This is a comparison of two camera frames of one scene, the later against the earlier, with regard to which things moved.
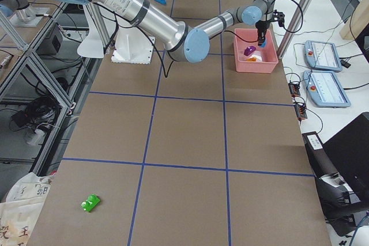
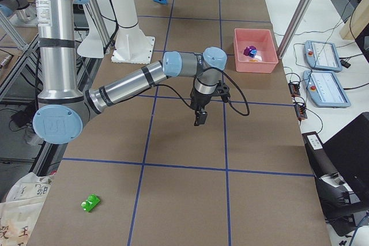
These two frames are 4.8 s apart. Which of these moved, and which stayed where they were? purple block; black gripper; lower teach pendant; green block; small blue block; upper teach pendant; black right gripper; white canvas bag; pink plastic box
Moved: black gripper; black right gripper; small blue block
Stayed: lower teach pendant; purple block; pink plastic box; green block; upper teach pendant; white canvas bag
